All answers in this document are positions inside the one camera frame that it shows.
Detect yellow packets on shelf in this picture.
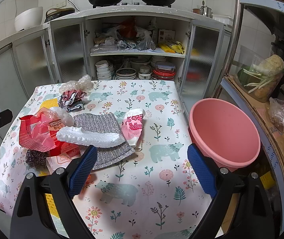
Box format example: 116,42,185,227
158,40,185,55

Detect stack of white bowls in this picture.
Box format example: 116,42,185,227
95,60,114,80

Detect red white paper box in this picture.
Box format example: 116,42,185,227
46,142,81,174

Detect grey plastic bag on shelf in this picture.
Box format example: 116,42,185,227
135,26,156,50

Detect clear bubble wrap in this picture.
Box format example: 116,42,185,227
58,74,94,93

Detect stack of patterned plates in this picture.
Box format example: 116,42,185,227
115,68,137,80

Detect red plastic snack bag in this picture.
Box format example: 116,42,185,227
18,113,65,153

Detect clear container with vegetables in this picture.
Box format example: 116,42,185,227
234,46,284,103

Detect red lidded containers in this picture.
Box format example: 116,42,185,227
152,61,176,80

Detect white kitchen cabinet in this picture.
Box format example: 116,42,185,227
0,5,231,115

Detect steel kettle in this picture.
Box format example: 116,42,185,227
199,1,213,18

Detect floral bear tablecloth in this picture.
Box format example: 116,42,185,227
0,80,215,239

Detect yellow foam net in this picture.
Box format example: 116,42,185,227
40,98,58,109

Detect pink plastic basin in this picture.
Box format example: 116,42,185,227
188,98,261,171

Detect white patterned pot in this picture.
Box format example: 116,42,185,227
138,65,152,80

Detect steel wool scrubber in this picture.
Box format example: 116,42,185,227
26,149,49,170

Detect pink white wrapper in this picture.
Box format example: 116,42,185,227
121,109,145,151

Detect red white paper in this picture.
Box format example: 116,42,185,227
58,89,87,112

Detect white rice cooker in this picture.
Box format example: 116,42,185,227
14,7,43,32

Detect white foam piece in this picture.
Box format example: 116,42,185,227
56,126,126,148

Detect metal rack shelf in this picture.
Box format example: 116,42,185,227
217,0,284,232

